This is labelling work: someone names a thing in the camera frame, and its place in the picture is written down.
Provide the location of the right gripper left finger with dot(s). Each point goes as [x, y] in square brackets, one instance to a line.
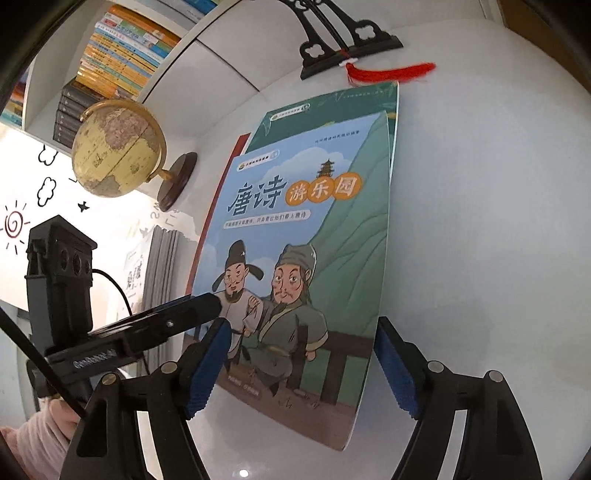
[107, 444]

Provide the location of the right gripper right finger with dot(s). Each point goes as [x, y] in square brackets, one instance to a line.
[496, 441]

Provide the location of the light blue Tang poetry book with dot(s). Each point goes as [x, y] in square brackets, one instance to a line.
[295, 247]

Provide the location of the green insect book 01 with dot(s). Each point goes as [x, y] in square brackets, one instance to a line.
[331, 108]

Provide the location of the stack of sorted books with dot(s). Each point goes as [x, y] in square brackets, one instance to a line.
[168, 263]

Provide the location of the row of shelf books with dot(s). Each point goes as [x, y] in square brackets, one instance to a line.
[123, 52]

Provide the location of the operator hand pink sleeve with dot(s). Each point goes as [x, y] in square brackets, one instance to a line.
[40, 444]

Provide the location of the yellow globe wooden base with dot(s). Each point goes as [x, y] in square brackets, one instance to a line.
[120, 146]

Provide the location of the white bookshelf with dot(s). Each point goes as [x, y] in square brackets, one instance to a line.
[191, 91]

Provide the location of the black fan stand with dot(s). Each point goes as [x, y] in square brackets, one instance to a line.
[333, 36]

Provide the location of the red tassel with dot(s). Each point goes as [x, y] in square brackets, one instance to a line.
[359, 76]

